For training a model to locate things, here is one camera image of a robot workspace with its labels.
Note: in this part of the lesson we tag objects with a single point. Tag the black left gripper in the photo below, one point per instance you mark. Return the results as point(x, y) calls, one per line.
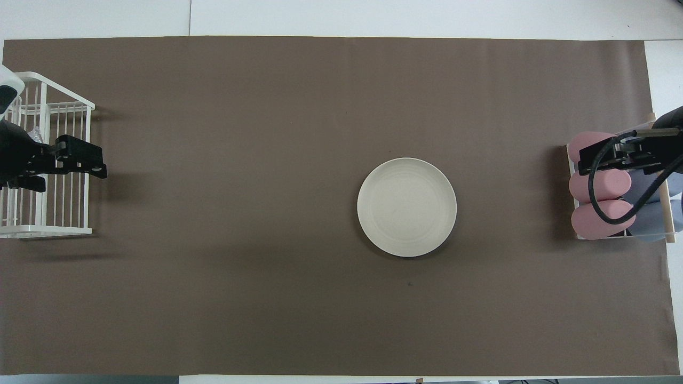
point(21, 154)

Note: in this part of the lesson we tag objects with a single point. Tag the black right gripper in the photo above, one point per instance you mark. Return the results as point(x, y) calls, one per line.
point(659, 149)

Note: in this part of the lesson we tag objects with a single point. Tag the cream round plate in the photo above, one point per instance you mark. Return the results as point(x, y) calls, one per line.
point(406, 208)

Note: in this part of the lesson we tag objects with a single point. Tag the pink plastic cup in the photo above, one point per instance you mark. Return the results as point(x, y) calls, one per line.
point(587, 140)
point(584, 224)
point(608, 186)

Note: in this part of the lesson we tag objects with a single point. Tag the blue plastic cup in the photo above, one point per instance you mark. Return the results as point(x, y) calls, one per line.
point(640, 188)
point(653, 233)

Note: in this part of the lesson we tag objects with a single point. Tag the white cup rack wooden rod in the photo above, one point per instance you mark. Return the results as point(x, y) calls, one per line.
point(667, 213)

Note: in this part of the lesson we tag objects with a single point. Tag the brown table mat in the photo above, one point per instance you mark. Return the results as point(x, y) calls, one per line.
point(267, 160)

